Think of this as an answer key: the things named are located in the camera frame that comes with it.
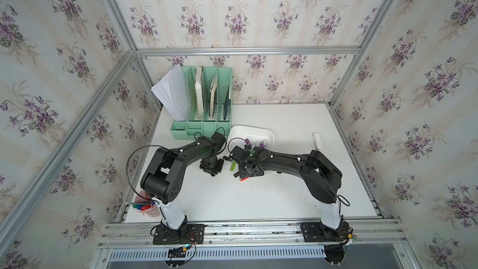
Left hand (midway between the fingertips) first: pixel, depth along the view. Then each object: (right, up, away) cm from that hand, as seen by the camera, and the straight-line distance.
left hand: (217, 173), depth 91 cm
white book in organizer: (-10, +41, +4) cm, 42 cm away
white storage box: (+18, +17, +13) cm, 28 cm away
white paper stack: (-24, +42, +5) cm, 48 cm away
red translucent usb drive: (+13, -2, -3) cm, 13 cm away
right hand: (+16, +1, -1) cm, 16 cm away
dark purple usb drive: (+23, +13, +8) cm, 28 cm away
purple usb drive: (+16, +15, +11) cm, 24 cm away
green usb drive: (+8, +4, +2) cm, 9 cm away
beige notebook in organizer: (-3, +47, +11) cm, 48 cm away
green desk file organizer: (-5, +42, +7) cm, 43 cm away
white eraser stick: (+54, +16, +9) cm, 57 cm away
